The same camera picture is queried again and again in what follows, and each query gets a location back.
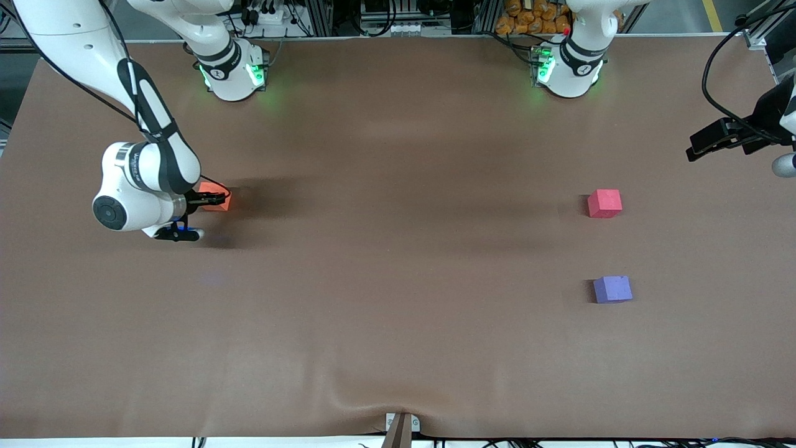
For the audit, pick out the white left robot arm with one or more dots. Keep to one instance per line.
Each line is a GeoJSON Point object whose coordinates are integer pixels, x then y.
{"type": "Point", "coordinates": [569, 78]}

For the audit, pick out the aluminium frame profile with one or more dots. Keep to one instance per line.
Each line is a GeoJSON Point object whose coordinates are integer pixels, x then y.
{"type": "Point", "coordinates": [6, 43]}
{"type": "Point", "coordinates": [762, 37]}

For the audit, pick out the red foam block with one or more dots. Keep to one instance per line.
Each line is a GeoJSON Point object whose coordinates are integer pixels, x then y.
{"type": "Point", "coordinates": [604, 204]}

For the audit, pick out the white terminal strip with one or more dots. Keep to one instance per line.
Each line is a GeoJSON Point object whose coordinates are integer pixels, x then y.
{"type": "Point", "coordinates": [392, 28]}

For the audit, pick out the purple foam block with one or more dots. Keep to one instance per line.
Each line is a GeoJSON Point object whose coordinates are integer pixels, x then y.
{"type": "Point", "coordinates": [612, 290]}

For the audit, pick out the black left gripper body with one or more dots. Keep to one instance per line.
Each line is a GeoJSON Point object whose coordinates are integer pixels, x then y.
{"type": "Point", "coordinates": [766, 116]}

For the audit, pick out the orange foam block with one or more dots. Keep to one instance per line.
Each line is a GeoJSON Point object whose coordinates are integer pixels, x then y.
{"type": "Point", "coordinates": [214, 187]}

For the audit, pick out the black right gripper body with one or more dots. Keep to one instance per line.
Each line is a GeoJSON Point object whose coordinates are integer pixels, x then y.
{"type": "Point", "coordinates": [196, 200]}

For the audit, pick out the white power strip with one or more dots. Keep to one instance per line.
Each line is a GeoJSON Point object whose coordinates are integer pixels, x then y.
{"type": "Point", "coordinates": [270, 17]}

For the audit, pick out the brown table mat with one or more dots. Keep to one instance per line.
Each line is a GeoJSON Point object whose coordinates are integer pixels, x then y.
{"type": "Point", "coordinates": [398, 342]}

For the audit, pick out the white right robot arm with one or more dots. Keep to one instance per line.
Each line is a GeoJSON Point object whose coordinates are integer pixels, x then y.
{"type": "Point", "coordinates": [149, 168]}

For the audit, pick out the table edge clamp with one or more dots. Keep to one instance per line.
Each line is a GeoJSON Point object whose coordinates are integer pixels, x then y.
{"type": "Point", "coordinates": [401, 432]}

